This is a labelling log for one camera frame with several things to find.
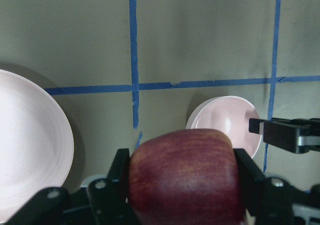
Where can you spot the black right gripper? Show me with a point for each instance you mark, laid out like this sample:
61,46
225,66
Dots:
284,134

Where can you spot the red apple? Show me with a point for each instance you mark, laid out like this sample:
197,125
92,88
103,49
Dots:
186,177

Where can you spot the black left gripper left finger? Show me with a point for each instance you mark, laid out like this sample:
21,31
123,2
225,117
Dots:
119,173

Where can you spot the pink plate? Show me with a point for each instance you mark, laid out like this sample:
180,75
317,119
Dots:
36,142

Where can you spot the pink bowl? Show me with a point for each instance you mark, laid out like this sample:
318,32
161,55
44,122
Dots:
230,115

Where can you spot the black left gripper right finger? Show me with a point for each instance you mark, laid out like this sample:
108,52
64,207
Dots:
251,180

